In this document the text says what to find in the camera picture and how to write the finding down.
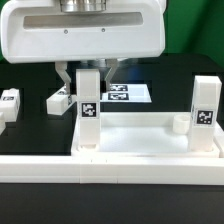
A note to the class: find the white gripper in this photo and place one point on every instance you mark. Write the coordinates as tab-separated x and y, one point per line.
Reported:
33	31

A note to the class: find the white desk top tray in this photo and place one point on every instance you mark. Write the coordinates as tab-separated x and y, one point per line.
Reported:
142	134

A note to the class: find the white L-shaped fence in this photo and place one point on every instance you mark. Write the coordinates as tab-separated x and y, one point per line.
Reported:
116	170

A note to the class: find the white marker base plate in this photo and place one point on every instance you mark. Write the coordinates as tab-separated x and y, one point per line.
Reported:
127	93

